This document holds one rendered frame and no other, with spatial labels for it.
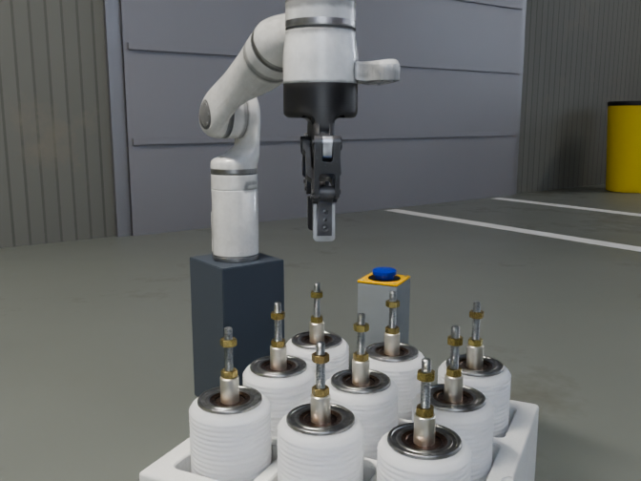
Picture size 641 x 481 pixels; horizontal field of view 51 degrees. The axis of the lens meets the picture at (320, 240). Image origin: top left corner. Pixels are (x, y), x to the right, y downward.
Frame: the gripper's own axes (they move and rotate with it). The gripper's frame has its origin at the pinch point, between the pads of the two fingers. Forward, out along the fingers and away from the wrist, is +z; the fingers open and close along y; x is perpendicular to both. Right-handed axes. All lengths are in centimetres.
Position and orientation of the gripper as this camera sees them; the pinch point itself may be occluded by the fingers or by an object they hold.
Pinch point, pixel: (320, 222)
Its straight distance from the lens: 69.6
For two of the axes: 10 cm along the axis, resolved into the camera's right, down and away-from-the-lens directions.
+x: 10.0, -0.2, 1.0
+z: 0.0, 9.8, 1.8
